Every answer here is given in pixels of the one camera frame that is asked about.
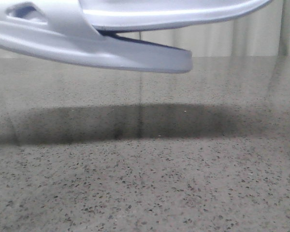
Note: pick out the light blue slipper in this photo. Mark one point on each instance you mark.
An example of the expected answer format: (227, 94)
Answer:
(144, 15)
(57, 30)

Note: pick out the pale grey-green curtain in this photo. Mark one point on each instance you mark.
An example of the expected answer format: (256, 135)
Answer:
(264, 32)

